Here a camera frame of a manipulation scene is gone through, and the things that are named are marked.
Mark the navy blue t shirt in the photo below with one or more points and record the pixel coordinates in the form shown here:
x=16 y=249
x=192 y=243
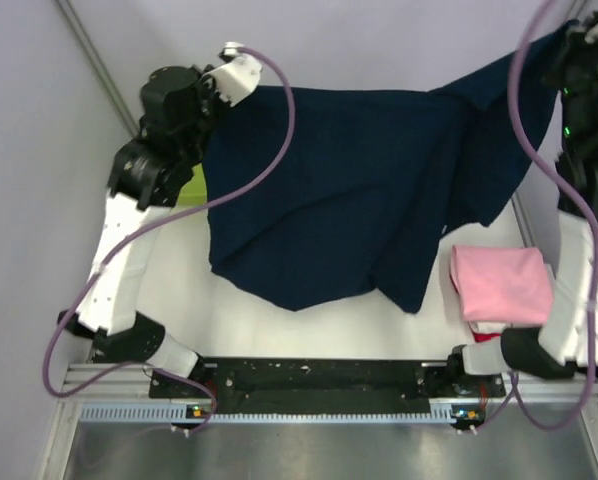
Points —
x=358 y=192

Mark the pink folded t shirt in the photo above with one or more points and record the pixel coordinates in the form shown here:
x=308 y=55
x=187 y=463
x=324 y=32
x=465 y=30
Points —
x=473 y=265

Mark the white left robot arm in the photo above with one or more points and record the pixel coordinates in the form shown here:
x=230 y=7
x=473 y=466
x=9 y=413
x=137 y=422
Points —
x=143 y=187

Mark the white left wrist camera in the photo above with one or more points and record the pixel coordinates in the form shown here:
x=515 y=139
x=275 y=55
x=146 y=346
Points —
x=238 y=76

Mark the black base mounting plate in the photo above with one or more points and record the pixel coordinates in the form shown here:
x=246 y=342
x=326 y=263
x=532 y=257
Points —
x=335 y=386

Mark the grey slotted cable duct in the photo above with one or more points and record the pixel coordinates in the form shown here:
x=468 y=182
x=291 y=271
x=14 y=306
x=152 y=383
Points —
x=181 y=413

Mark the lime green plastic basin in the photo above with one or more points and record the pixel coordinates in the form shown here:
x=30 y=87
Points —
x=194 y=193

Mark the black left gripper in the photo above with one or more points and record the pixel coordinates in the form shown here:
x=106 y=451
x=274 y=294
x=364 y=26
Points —
x=207 y=90

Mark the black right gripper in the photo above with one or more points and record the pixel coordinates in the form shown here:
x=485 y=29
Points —
x=574 y=44

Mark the red folded t shirt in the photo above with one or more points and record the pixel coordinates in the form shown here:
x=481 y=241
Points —
x=481 y=337

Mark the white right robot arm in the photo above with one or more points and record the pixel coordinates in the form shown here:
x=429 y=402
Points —
x=568 y=342

